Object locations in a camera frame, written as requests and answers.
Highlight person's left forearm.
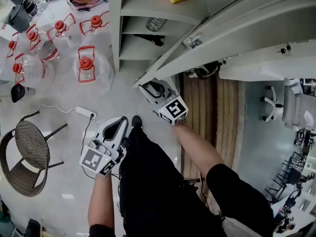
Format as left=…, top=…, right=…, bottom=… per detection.
left=88, top=174, right=116, bottom=229

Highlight white office chair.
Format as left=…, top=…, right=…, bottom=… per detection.
left=260, top=84, right=316, bottom=132

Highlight dark grey cylindrical container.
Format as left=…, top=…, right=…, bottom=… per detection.
left=3, top=5, right=33, bottom=33

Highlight clear plastic bottle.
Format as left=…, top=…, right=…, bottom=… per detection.
left=145, top=17, right=167, bottom=32

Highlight group of clear red-capped jugs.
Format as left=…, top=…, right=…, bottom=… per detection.
left=4, top=10, right=116, bottom=90

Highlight black and white small appliance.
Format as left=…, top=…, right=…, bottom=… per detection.
left=10, top=83, right=35, bottom=104

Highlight person's black right shoe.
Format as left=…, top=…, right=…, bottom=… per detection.
left=131, top=115, right=143, bottom=129

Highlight person's black clothed body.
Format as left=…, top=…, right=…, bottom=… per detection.
left=88, top=126, right=276, bottom=237

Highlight light grey shoulder bag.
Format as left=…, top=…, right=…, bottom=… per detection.
left=221, top=216, right=250, bottom=237

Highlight brown wicker chair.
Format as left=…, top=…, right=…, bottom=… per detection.
left=0, top=110, right=68, bottom=198

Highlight grey metal locker cabinet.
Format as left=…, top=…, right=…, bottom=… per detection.
left=108, top=0, right=316, bottom=88

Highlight black lidded mug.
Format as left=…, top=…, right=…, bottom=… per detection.
left=21, top=0, right=38, bottom=17

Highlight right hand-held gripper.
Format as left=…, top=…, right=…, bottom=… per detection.
left=138, top=78, right=189, bottom=126

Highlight wooden plank steps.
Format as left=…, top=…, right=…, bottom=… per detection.
left=179, top=73, right=246, bottom=199

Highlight white power strip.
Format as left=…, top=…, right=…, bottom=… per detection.
left=76, top=105, right=97, bottom=119

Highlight person's right forearm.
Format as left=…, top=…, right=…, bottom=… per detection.
left=172, top=121, right=225, bottom=180

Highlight row of black metal chairs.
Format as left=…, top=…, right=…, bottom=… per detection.
left=264, top=129, right=316, bottom=204

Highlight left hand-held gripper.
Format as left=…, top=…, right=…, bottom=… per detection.
left=79, top=116, right=129, bottom=176

